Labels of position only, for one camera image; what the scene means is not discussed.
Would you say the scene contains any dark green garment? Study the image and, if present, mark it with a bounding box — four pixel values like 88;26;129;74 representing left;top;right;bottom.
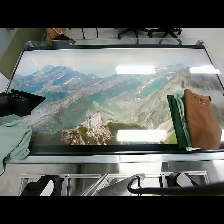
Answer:
166;94;190;149

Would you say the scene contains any light green garment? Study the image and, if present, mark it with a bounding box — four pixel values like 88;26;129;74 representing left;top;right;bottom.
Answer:
173;90;194;148

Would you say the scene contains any black office chair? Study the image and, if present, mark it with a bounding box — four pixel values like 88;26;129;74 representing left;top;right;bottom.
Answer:
117;27;150;40
148;27;183;39

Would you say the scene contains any brown garment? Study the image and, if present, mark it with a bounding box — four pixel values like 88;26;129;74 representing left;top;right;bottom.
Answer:
183;88;223;150

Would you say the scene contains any black garment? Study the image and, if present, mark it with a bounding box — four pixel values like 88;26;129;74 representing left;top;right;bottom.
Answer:
0;89;47;118

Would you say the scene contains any brown cardboard box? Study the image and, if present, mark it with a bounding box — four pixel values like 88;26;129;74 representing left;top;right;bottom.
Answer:
46;27;67;42

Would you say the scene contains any pale green garment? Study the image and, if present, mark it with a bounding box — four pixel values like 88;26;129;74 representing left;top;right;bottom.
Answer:
0;118;33;176

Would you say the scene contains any silver frame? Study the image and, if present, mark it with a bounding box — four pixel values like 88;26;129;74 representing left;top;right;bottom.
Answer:
0;39;224;197

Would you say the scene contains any black cable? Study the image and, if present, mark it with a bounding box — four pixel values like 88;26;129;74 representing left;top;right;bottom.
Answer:
126;175;224;197

